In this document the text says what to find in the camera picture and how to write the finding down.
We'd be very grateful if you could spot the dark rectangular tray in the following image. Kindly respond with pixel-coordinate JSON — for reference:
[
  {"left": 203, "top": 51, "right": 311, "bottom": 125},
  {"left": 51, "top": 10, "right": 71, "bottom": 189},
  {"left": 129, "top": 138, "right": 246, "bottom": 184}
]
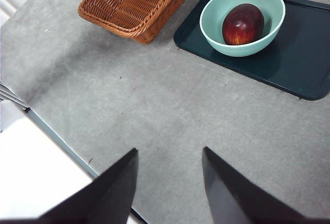
[{"left": 173, "top": 0, "right": 330, "bottom": 102}]

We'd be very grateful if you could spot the brown wicker basket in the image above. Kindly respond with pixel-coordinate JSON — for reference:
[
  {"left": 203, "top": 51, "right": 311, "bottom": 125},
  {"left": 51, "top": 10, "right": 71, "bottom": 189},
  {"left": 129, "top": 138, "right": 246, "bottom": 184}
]
[{"left": 78, "top": 0, "right": 207, "bottom": 45}]

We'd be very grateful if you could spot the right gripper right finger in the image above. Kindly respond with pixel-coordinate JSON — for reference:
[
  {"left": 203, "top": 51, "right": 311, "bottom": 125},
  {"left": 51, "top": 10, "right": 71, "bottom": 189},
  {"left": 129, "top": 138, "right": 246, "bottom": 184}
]
[{"left": 202, "top": 146, "right": 316, "bottom": 224}]

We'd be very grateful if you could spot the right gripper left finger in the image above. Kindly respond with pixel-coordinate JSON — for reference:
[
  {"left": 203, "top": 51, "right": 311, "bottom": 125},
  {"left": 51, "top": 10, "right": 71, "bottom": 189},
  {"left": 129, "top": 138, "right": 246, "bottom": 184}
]
[{"left": 33, "top": 148, "right": 139, "bottom": 224}]

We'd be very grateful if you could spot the dark red plum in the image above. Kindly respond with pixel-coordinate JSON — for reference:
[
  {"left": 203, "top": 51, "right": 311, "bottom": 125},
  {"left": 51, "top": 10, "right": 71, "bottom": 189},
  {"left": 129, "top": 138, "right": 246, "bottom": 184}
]
[{"left": 222, "top": 3, "right": 266, "bottom": 46}]

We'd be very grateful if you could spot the teal ceramic bowl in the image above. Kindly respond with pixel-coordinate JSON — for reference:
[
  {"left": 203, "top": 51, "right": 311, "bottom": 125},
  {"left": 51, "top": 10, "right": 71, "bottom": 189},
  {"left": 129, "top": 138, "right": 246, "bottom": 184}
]
[{"left": 200, "top": 0, "right": 286, "bottom": 58}]

